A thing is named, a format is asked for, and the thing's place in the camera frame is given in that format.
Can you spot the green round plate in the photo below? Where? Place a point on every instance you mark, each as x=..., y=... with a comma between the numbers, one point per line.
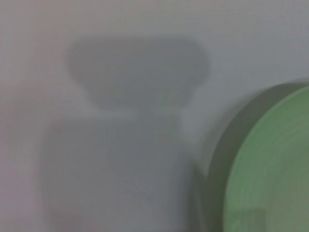
x=272, y=169

